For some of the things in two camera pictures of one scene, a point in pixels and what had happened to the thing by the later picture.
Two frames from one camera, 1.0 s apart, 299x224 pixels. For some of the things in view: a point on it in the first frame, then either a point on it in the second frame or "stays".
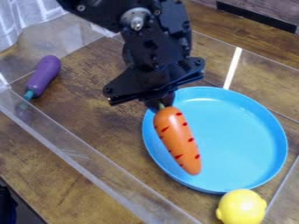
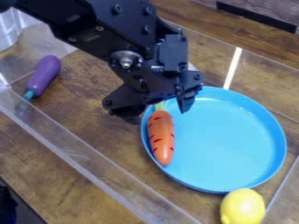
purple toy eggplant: (45, 76) stays
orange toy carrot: (178, 137) → (162, 133)
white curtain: (22, 13) stays
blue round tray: (240, 136) stays
